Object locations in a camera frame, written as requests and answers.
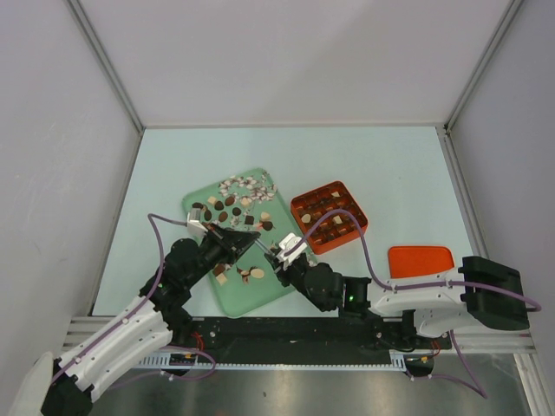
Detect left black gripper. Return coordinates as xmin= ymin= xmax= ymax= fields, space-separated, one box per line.
xmin=184 ymin=222 xmax=259 ymax=288

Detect grey plastic tweezers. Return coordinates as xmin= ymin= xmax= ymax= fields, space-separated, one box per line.
xmin=255 ymin=239 xmax=275 ymax=257

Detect green floral tray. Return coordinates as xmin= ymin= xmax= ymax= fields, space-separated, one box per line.
xmin=182 ymin=168 xmax=300 ymax=318

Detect orange chocolate box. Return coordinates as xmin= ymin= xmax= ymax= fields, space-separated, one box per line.
xmin=289 ymin=179 xmax=371 ymax=256

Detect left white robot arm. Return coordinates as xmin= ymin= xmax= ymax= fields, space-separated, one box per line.
xmin=40 ymin=224 xmax=260 ymax=415

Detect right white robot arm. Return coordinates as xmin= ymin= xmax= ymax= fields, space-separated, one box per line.
xmin=264 ymin=237 xmax=537 ymax=348

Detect white swirl oval chocolate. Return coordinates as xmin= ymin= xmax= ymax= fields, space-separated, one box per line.
xmin=250 ymin=268 xmax=264 ymax=279

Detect brown square chocolate low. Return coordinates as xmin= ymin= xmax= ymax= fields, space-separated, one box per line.
xmin=213 ymin=265 xmax=225 ymax=276

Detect white square chocolate low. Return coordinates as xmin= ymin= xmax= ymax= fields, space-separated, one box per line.
xmin=216 ymin=273 xmax=228 ymax=286

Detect orange box lid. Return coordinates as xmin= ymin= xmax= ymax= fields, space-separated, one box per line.
xmin=388 ymin=245 xmax=455 ymax=279

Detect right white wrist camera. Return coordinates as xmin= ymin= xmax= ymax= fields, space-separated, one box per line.
xmin=277 ymin=232 xmax=308 ymax=269

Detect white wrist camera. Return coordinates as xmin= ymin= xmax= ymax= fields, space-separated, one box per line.
xmin=186 ymin=208 xmax=207 ymax=239
xmin=277 ymin=232 xmax=308 ymax=269

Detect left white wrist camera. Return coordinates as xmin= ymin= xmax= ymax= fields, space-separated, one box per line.
xmin=186 ymin=208 xmax=207 ymax=239

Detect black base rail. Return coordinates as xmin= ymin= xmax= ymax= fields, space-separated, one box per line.
xmin=173 ymin=315 xmax=417 ymax=366

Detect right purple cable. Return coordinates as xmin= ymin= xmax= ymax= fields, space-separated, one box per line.
xmin=284 ymin=210 xmax=543 ymax=400

